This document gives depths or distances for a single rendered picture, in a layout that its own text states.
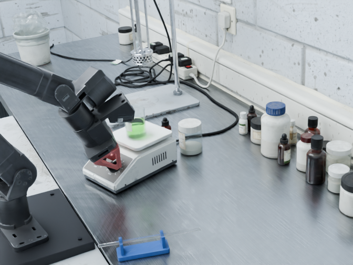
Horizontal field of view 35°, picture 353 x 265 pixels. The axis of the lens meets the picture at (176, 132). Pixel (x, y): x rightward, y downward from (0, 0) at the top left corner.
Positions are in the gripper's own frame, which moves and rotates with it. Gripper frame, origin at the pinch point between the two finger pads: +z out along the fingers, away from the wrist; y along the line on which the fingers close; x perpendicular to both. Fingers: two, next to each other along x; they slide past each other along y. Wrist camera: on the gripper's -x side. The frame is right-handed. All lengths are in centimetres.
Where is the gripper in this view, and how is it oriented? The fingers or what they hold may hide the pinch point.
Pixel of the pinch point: (115, 161)
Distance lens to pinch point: 131.7
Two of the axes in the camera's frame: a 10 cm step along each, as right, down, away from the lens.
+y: -3.5, -5.7, 7.4
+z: 4.1, 6.1, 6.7
